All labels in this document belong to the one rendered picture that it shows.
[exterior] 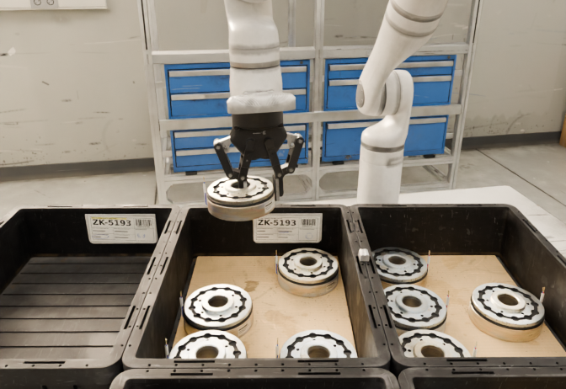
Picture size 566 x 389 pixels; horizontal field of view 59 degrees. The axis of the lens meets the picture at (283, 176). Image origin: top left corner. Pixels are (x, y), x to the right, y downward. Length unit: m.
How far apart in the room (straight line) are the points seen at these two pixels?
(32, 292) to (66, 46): 2.62
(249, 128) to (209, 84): 1.85
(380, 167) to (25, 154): 2.93
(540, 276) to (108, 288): 0.70
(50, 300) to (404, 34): 0.73
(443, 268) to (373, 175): 0.25
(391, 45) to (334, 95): 1.76
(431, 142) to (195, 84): 1.35
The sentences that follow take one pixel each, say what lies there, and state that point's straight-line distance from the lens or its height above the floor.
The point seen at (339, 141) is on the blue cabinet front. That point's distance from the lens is 2.76.
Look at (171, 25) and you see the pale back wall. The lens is 3.36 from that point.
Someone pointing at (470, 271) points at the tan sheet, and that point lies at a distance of 0.96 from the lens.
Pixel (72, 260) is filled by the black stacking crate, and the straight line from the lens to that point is 1.01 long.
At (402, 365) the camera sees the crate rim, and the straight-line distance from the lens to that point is 0.60.
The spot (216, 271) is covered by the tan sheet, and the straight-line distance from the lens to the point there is 0.91.
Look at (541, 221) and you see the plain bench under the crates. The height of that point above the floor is 0.70.
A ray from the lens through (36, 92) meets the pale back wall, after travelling 3.55.
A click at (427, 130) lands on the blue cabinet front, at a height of 0.47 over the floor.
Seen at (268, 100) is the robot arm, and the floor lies 1.17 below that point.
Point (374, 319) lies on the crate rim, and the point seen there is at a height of 0.93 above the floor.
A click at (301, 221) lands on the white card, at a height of 0.90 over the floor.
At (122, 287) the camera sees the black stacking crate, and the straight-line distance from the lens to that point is 0.91.
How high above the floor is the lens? 1.33
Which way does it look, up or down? 23 degrees down
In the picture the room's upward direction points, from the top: straight up
